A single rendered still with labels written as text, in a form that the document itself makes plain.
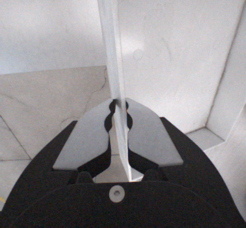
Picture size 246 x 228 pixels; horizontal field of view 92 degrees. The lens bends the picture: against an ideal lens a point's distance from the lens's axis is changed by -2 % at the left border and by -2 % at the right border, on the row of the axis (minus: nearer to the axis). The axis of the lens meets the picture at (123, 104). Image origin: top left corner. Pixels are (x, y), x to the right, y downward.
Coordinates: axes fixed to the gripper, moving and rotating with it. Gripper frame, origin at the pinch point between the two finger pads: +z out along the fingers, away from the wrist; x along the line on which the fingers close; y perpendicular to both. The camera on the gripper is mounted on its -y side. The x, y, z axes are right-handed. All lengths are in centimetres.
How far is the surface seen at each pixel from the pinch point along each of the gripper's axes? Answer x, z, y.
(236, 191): 42, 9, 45
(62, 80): -52, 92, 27
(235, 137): 27.7, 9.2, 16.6
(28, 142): -116, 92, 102
